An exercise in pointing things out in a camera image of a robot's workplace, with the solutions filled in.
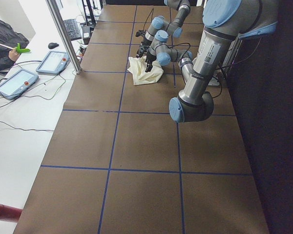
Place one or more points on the black computer mouse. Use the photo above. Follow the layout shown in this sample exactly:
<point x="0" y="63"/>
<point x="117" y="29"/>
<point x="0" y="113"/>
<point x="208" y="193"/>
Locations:
<point x="52" y="45"/>

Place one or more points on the black keyboard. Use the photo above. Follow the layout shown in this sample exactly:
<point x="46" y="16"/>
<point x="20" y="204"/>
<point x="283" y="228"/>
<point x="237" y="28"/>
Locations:
<point x="72" y="29"/>

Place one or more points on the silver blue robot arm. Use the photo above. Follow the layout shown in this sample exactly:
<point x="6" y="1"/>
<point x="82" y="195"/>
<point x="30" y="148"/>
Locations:
<point x="224" y="21"/>
<point x="173" y="27"/>

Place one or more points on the small black box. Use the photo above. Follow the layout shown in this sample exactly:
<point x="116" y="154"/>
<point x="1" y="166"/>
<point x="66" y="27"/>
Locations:
<point x="86" y="34"/>

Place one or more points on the white long-sleeve printed shirt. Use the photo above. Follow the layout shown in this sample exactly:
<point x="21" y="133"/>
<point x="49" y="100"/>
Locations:
<point x="138" y="66"/>

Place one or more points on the red cylinder tube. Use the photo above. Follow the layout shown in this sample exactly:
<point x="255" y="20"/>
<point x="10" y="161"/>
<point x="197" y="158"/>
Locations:
<point x="9" y="214"/>

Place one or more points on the far teach pendant tablet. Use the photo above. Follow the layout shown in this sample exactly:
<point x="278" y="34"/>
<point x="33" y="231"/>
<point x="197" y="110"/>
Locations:
<point x="53" y="63"/>

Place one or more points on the near teach pendant tablet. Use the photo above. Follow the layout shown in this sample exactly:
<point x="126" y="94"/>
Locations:
<point x="17" y="84"/>

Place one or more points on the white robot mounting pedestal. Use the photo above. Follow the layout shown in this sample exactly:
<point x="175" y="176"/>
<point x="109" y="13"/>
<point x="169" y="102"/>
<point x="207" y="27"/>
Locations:
<point x="225" y="63"/>

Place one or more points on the green plastic tool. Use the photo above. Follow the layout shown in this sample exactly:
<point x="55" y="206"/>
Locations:
<point x="20" y="50"/>

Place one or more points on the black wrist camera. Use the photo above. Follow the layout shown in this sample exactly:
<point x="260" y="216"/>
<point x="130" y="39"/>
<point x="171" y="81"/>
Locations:
<point x="143" y="49"/>
<point x="140" y="33"/>

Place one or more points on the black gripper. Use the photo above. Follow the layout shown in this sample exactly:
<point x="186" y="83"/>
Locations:
<point x="150" y="59"/>
<point x="143" y="46"/>

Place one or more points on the seated person in black jacket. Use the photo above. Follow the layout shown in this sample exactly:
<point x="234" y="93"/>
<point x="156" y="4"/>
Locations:
<point x="10" y="38"/>

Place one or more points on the aluminium frame post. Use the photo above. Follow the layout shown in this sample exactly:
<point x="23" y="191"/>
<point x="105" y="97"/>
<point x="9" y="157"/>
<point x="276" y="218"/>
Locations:
<point x="57" y="18"/>

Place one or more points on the teach pendant tablet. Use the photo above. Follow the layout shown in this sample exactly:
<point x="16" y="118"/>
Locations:
<point x="17" y="84"/>
<point x="53" y="63"/>

